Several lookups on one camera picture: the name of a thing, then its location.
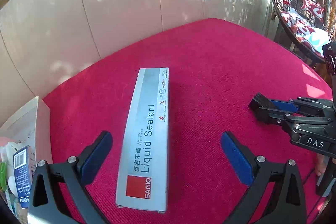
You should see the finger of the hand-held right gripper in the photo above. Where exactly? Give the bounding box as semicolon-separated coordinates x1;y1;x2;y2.
249;93;331;118
256;108;332;128

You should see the light blue cloth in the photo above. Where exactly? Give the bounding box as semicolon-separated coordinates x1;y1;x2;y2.
302;30;328;54

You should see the red carpet mat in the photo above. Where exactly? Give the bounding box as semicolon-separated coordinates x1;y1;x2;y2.
43;18;332;224

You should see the gray sealant box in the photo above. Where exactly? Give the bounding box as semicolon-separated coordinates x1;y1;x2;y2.
115;67;170;214

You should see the blue white medicine box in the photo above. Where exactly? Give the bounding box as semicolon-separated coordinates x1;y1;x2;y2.
13;145;36;209

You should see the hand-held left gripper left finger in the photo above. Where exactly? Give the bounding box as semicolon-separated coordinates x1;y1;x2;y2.
28;131;113;224

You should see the red white patterned cushion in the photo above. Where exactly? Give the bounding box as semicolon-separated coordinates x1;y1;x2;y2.
280;0;331;56

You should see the white cardboard tray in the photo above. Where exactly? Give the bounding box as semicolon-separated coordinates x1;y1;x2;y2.
0;95;51;224

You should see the person's right hand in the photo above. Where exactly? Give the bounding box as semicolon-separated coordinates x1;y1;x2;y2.
314;154;327;177

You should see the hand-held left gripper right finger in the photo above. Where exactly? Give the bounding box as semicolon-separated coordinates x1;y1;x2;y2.
217;131;307;224

